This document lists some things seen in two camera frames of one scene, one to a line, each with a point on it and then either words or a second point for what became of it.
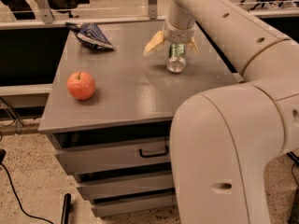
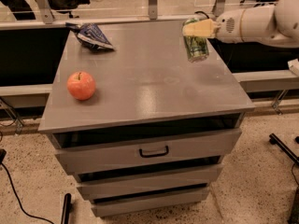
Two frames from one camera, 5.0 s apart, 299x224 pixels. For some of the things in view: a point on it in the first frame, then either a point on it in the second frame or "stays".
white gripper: [177, 35] → [228, 27]
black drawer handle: [154, 155] stays
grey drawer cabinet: [110, 114] stays
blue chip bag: [91, 35] stays
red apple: [80, 85] stays
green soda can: [177, 61] → [197, 48]
